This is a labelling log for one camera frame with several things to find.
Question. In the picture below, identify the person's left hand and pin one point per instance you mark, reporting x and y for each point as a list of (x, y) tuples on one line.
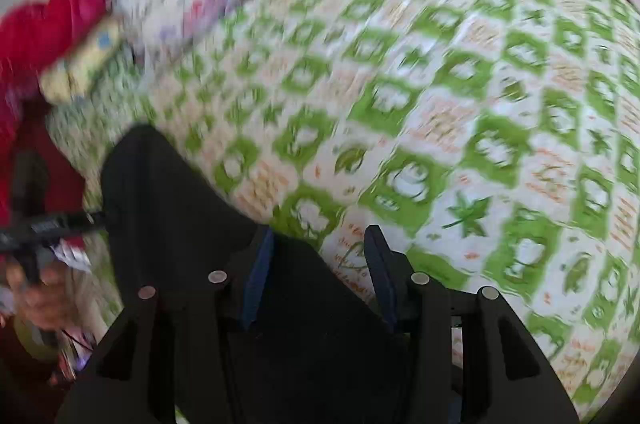
[(42, 299)]

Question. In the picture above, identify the green patterned bedsheet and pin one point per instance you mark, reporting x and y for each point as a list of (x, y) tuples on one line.
[(450, 103)]

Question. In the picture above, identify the yellow patterned cloth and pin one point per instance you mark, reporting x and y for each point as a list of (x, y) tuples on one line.
[(80, 63)]

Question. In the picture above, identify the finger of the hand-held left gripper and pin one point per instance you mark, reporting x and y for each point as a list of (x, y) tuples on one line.
[(55, 225)]

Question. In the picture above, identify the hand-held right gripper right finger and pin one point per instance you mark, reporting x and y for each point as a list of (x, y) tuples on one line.
[(381, 276)]

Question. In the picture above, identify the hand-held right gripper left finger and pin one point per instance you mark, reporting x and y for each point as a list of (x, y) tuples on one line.
[(258, 276)]

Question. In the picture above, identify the black pants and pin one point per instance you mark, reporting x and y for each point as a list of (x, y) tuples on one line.
[(175, 204)]

